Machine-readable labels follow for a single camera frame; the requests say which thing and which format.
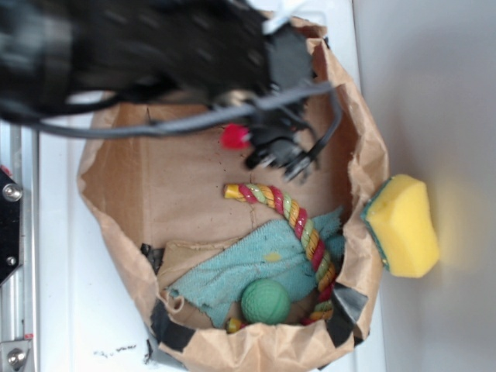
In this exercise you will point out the multicolour twisted rope toy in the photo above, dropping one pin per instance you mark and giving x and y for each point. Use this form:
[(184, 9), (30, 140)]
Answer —
[(304, 230)]

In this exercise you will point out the brown paper bag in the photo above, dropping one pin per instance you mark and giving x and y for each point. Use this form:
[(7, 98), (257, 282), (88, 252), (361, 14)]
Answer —
[(160, 206)]

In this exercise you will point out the yellow green sponge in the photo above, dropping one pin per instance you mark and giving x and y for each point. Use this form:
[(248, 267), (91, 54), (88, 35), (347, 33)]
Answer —
[(398, 218)]

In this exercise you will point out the aluminium extrusion rail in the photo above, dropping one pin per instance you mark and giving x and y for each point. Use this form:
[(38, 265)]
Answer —
[(19, 308)]

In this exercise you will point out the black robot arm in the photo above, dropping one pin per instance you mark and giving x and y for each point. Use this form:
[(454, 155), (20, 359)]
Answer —
[(73, 57)]

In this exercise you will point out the red paper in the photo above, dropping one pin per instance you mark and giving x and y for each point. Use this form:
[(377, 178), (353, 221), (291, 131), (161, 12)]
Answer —
[(235, 137)]

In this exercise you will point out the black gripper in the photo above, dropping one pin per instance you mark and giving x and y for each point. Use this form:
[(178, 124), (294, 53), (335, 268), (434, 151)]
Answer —
[(273, 75)]

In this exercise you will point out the teal terry cloth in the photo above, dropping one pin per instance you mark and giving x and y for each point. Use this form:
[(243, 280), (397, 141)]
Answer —
[(271, 251)]

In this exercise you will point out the green rubber ball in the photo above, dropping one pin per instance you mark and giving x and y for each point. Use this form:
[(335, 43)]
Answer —
[(265, 301)]

